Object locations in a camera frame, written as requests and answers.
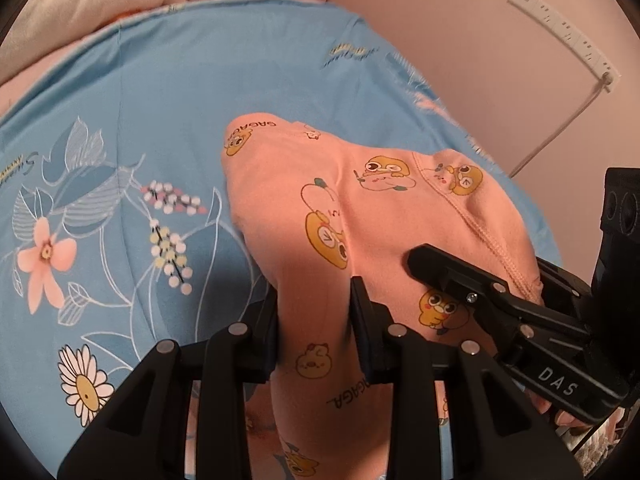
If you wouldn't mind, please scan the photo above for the pink cartoon print baby garment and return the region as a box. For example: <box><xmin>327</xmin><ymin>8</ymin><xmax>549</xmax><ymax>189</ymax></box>
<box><xmin>222</xmin><ymin>113</ymin><xmax>547</xmax><ymax>480</ymax></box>

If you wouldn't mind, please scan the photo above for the white power cable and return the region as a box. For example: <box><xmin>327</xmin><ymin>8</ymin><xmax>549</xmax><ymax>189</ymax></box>
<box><xmin>509</xmin><ymin>74</ymin><xmax>612</xmax><ymax>179</ymax></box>

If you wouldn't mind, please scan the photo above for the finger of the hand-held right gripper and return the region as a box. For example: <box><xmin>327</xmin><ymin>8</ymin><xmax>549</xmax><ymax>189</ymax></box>
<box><xmin>537</xmin><ymin>258</ymin><xmax>596</xmax><ymax>331</ymax></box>
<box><xmin>407</xmin><ymin>243</ymin><xmax>591</xmax><ymax>361</ymax></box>

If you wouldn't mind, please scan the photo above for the person's right hand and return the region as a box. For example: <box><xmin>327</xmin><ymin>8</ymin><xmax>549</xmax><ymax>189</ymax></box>
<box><xmin>530</xmin><ymin>392</ymin><xmax>593</xmax><ymax>431</ymax></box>

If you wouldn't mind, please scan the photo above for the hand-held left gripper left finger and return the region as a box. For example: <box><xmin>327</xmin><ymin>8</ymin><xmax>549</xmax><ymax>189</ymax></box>
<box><xmin>57</xmin><ymin>287</ymin><xmax>281</xmax><ymax>480</ymax></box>

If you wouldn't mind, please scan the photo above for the white wall power strip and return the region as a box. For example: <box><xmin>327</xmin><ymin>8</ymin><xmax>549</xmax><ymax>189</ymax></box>
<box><xmin>508</xmin><ymin>0</ymin><xmax>622</xmax><ymax>94</ymax></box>

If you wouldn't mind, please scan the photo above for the blue printed bedsheet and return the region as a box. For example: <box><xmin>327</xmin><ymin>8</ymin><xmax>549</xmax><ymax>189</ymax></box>
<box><xmin>0</xmin><ymin>0</ymin><xmax>576</xmax><ymax>480</ymax></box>

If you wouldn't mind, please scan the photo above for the pink blanket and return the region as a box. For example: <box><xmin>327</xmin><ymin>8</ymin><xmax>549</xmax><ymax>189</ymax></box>
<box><xmin>0</xmin><ymin>42</ymin><xmax>81</xmax><ymax>122</ymax></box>

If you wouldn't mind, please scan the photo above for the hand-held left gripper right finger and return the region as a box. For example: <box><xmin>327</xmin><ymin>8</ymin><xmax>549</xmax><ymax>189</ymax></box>
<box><xmin>351</xmin><ymin>276</ymin><xmax>584</xmax><ymax>480</ymax></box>

